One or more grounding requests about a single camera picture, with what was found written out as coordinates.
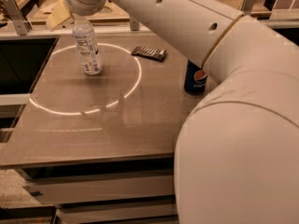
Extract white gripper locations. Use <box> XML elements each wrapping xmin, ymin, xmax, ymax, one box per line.
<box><xmin>46</xmin><ymin>0</ymin><xmax>106</xmax><ymax>31</ymax></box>

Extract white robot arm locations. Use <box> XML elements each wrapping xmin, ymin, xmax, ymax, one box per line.
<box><xmin>47</xmin><ymin>0</ymin><xmax>299</xmax><ymax>224</ymax></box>

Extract clear plastic water bottle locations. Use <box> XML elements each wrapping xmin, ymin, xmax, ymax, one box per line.
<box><xmin>72</xmin><ymin>15</ymin><xmax>103</xmax><ymax>76</ymax></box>

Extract chocolate rxbar wrapper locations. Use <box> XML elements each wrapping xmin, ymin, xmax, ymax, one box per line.
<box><xmin>131</xmin><ymin>46</ymin><xmax>166</xmax><ymax>62</ymax></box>

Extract blue pepsi can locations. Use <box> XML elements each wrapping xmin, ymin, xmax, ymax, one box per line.
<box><xmin>184</xmin><ymin>61</ymin><xmax>207</xmax><ymax>95</ymax></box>

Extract grey drawer cabinet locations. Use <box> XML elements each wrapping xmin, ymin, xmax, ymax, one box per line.
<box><xmin>17</xmin><ymin>158</ymin><xmax>178</xmax><ymax>224</ymax></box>

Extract left metal bracket post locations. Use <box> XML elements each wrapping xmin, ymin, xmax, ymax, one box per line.
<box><xmin>2</xmin><ymin>0</ymin><xmax>32</xmax><ymax>35</ymax></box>

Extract middle metal bracket post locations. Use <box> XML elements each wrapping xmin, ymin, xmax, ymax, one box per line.
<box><xmin>129</xmin><ymin>17</ymin><xmax>139</xmax><ymax>31</ymax></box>

